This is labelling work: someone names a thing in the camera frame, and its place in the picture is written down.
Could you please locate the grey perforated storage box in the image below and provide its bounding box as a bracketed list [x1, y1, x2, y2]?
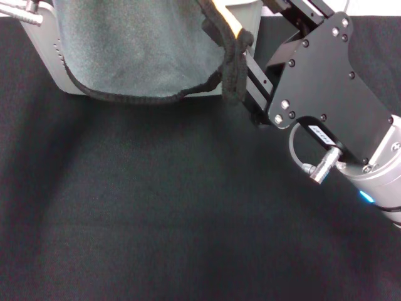
[23, 0, 263, 98]

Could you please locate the grey and yellow towel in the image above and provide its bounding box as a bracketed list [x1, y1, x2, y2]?
[51, 0, 255, 110]

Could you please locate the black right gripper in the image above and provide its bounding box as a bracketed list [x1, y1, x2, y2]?
[202, 0, 394, 166]

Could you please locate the right gripper cable with connector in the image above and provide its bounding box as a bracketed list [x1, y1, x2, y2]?
[288, 123, 343, 185]

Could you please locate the black tablecloth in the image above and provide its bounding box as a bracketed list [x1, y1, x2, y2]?
[0, 16, 401, 301]

